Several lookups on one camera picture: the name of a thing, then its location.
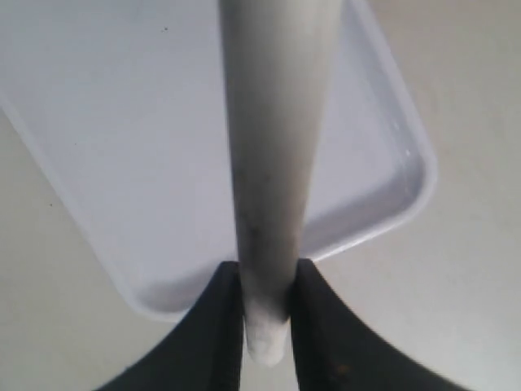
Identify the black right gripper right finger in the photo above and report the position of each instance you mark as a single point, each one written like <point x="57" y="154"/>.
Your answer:
<point x="334" y="350"/>

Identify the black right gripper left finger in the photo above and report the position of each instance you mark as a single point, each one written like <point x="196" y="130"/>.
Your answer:
<point x="204" y="351"/>

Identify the white drumstick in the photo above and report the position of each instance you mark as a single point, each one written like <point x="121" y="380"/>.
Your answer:
<point x="277" y="66"/>

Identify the white rectangular plastic tray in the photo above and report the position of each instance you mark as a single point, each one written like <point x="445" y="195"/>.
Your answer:
<point x="121" y="104"/>

